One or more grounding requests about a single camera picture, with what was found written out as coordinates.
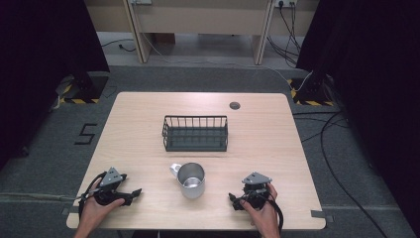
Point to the white power strip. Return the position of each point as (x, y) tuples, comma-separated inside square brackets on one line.
[(141, 1)]

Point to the beige background desk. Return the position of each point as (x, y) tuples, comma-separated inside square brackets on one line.
[(201, 16)]

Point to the white wall socket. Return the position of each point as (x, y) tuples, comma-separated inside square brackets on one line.
[(286, 2)]

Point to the black stand base striped tape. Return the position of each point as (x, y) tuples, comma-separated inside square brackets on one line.
[(312, 91), (85, 87)]

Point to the person's right hand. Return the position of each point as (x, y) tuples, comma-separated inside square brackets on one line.
[(265, 216)]

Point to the grey tape piece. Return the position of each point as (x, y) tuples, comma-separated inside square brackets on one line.
[(70, 211), (322, 214)]

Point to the black curtain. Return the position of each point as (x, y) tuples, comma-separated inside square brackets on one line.
[(379, 82), (36, 66)]

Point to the person's left hand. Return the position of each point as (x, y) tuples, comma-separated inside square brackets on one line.
[(92, 211)]

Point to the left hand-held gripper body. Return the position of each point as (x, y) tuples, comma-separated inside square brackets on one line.
[(111, 177)]

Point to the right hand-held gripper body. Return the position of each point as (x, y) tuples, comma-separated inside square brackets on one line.
[(257, 180)]

